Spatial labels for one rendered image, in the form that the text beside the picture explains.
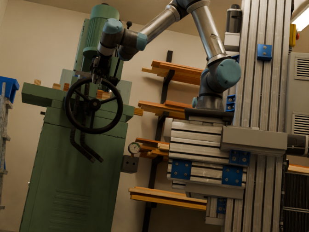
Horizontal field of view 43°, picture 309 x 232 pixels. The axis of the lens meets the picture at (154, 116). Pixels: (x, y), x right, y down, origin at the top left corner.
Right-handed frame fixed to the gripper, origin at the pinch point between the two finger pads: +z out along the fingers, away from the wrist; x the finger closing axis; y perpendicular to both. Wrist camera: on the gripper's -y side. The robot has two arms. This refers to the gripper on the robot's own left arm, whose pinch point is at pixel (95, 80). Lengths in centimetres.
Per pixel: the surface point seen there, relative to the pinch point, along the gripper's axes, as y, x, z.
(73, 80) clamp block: -9.3, -10.0, 11.1
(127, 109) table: -9.5, 21.8, 22.7
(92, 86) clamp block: -8.8, 0.0, 11.6
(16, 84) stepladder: -74, -48, 86
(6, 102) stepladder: -60, -51, 91
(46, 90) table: -8.9, -22.1, 22.2
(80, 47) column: -64, -10, 30
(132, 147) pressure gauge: 11.7, 27.2, 28.2
